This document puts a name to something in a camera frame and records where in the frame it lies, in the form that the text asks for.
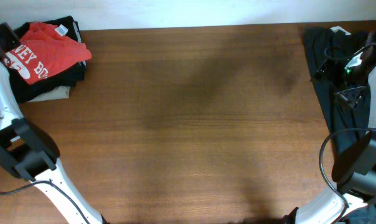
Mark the dark clothes pile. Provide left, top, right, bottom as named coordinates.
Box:
left=302, top=26, right=376, bottom=224

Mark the white garment in pile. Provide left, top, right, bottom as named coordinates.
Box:
left=331, top=26, right=351, bottom=35

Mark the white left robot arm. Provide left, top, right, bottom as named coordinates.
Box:
left=0, top=16, right=105, bottom=223

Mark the orange t-shirt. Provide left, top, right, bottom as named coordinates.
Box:
left=6, top=22, right=92, bottom=85

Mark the beige folded garment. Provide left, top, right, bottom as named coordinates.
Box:
left=30, top=86, right=70, bottom=102

